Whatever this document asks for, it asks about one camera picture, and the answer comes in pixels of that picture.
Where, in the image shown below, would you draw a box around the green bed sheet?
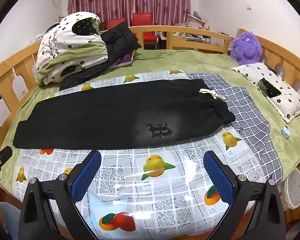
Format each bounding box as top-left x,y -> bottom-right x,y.
2,49 -> 300,188

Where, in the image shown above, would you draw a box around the purple cloth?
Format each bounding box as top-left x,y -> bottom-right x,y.
114,50 -> 136,67

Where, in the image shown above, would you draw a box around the pile of cardboard clutter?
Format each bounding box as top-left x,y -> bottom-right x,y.
174,11 -> 211,43

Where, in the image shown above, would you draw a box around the grey checked cloth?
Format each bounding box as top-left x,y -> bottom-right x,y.
187,72 -> 283,183

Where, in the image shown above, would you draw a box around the fruit print plastic tablecloth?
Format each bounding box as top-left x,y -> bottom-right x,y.
12,70 -> 281,240

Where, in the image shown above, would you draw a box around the white floral pillow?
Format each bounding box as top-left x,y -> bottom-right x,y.
231,62 -> 300,123

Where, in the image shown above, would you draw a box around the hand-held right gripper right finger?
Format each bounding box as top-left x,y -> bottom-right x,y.
203,151 -> 287,240

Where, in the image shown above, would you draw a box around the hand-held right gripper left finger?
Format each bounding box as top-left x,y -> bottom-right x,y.
19,149 -> 102,240

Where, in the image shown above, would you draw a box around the red chair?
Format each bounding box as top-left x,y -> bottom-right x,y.
132,12 -> 157,43
104,17 -> 127,30

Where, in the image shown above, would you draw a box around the white plastic bucket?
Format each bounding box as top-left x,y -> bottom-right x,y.
281,167 -> 300,210

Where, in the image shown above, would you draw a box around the purple plush toy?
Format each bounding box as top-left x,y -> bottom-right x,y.
230,31 -> 263,66

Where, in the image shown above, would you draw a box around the folded white floral quilt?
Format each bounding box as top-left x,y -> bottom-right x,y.
36,12 -> 109,87

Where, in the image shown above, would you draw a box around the person's leg in jeans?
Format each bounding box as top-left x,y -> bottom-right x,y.
0,202 -> 22,240

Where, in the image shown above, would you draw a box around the pile of folded clothes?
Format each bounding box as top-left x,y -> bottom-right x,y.
59,21 -> 142,90

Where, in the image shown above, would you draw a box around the black pants with drawstring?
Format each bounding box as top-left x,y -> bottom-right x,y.
13,78 -> 236,150

